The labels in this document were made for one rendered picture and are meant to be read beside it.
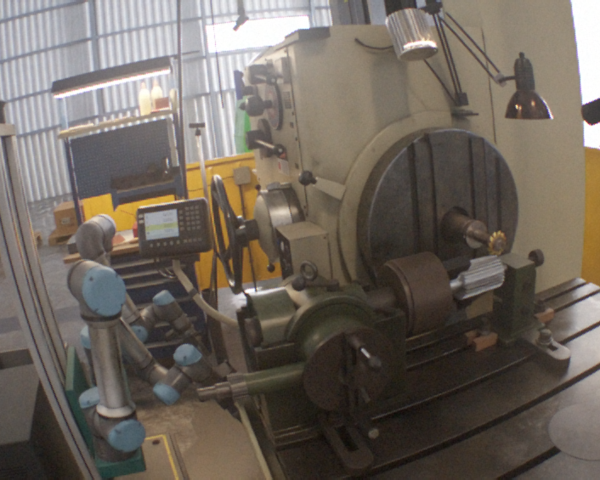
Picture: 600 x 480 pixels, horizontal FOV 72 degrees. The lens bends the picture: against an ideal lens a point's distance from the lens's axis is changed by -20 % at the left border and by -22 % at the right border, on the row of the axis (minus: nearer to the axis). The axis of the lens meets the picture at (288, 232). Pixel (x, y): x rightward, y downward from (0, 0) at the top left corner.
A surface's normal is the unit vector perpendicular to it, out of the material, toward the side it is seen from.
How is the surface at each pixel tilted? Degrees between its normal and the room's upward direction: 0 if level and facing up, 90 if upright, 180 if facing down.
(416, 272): 32
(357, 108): 90
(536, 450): 0
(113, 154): 90
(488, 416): 0
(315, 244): 90
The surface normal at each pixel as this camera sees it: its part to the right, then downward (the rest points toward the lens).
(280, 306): 0.04, -0.69
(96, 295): 0.70, -0.02
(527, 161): 0.26, 0.23
